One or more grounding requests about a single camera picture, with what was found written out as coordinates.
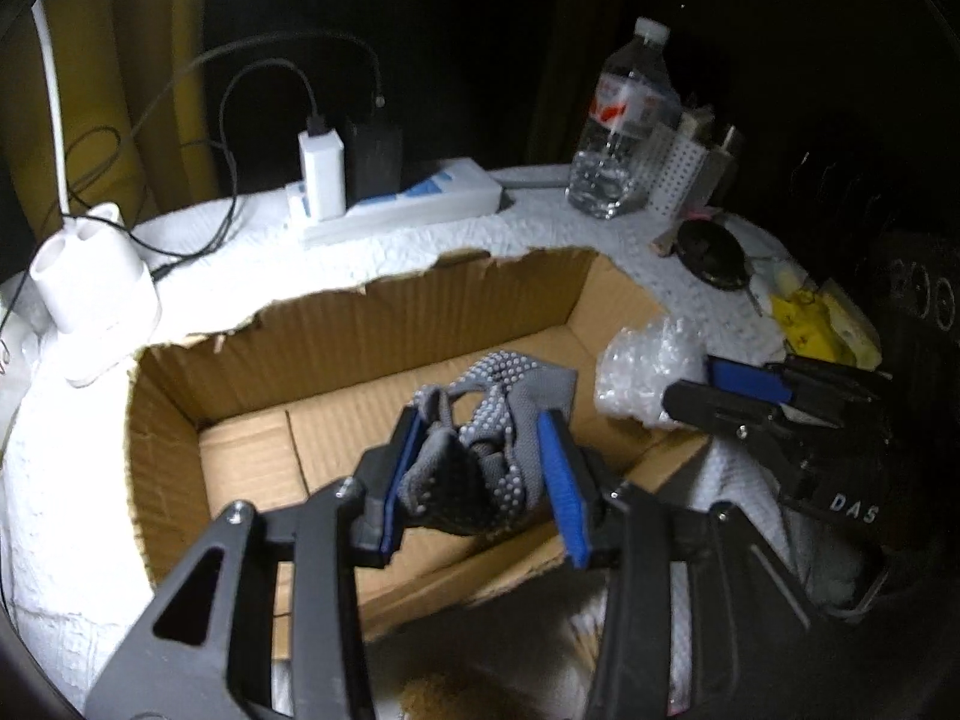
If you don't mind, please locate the yellow curtain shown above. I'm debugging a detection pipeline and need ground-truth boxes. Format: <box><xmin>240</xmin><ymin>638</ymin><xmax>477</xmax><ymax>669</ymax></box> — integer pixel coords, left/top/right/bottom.
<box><xmin>0</xmin><ymin>0</ymin><xmax>226</xmax><ymax>241</ymax></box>

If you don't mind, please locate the white power strip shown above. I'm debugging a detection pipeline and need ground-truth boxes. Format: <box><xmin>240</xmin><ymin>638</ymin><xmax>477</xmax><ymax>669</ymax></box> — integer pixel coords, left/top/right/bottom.
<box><xmin>289</xmin><ymin>157</ymin><xmax>503</xmax><ymax>247</ymax></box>

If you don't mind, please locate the thin black lamp cable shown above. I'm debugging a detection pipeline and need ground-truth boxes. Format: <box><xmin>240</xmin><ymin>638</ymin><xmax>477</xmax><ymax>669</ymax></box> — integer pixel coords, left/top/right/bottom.
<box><xmin>62</xmin><ymin>126</ymin><xmax>242</xmax><ymax>278</ymax></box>

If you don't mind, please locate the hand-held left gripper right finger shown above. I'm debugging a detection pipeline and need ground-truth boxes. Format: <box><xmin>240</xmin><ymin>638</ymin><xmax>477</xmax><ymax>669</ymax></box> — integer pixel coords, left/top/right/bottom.
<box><xmin>534</xmin><ymin>411</ymin><xmax>841</xmax><ymax>720</ymax></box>

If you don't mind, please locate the clear plastic water bottle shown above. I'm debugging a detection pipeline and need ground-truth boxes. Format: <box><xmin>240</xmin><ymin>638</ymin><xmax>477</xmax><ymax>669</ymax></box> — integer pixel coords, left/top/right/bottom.
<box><xmin>568</xmin><ymin>17</ymin><xmax>682</xmax><ymax>220</ymax></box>

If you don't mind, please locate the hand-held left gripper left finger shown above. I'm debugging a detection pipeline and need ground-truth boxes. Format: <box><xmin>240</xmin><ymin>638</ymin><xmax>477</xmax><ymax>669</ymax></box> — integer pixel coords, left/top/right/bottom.
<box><xmin>84</xmin><ymin>406</ymin><xmax>428</xmax><ymax>720</ymax></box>

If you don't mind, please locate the grey dotted work glove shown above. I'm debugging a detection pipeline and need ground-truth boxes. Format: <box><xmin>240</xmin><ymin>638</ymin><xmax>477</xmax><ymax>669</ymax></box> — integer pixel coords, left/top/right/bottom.
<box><xmin>401</xmin><ymin>351</ymin><xmax>580</xmax><ymax>537</ymax></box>

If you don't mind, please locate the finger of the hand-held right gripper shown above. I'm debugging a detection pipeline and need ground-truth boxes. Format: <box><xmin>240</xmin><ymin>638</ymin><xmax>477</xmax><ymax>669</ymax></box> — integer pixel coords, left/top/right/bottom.
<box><xmin>664</xmin><ymin>381</ymin><xmax>820</xmax><ymax>466</ymax></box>
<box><xmin>705</xmin><ymin>356</ymin><xmax>893</xmax><ymax>421</ymax></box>

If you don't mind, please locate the dark device with round holes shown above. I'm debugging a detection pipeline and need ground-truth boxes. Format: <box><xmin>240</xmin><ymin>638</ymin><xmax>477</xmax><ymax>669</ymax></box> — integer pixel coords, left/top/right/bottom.
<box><xmin>881</xmin><ymin>240</ymin><xmax>960</xmax><ymax>335</ymax></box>

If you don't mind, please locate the white charger plug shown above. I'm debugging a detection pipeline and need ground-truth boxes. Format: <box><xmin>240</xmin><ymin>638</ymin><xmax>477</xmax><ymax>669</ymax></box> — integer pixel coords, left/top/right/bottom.
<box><xmin>298</xmin><ymin>114</ymin><xmax>347</xmax><ymax>220</ymax></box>

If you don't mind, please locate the white perforated basket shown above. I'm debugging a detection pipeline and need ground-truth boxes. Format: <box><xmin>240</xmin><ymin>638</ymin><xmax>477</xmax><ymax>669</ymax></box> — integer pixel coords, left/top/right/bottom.
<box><xmin>649</xmin><ymin>109</ymin><xmax>743</xmax><ymax>217</ymax></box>

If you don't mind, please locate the black charger cable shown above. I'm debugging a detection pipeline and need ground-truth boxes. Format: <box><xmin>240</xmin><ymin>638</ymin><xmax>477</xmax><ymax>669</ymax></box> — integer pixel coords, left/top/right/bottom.
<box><xmin>216</xmin><ymin>62</ymin><xmax>327</xmax><ymax>200</ymax></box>
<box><xmin>124</xmin><ymin>36</ymin><xmax>387</xmax><ymax>166</ymax></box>

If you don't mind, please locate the black charger plug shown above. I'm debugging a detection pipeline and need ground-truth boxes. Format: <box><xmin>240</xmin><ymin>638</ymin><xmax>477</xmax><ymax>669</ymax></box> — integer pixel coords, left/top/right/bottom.
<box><xmin>345</xmin><ymin>118</ymin><xmax>404</xmax><ymax>203</ymax></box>

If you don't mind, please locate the white desk lamp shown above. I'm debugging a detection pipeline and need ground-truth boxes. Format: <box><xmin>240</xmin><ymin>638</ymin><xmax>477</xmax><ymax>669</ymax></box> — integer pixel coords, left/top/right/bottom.
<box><xmin>28</xmin><ymin>0</ymin><xmax>162</xmax><ymax>385</ymax></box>

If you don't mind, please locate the clear bubble wrap bag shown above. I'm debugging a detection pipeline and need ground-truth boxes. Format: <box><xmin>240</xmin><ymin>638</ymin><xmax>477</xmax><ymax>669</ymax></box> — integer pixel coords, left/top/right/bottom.
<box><xmin>596</xmin><ymin>315</ymin><xmax>710</xmax><ymax>430</ymax></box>

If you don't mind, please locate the torn cardboard box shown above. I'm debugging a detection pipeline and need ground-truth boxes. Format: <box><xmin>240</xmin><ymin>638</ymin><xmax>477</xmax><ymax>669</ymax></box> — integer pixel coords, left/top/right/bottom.
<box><xmin>124</xmin><ymin>246</ymin><xmax>713</xmax><ymax>661</ymax></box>

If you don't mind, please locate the pale yellow packet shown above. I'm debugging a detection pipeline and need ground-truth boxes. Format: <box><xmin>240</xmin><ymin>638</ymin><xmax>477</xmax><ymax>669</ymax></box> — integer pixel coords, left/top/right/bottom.
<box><xmin>821</xmin><ymin>279</ymin><xmax>884</xmax><ymax>370</ymax></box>

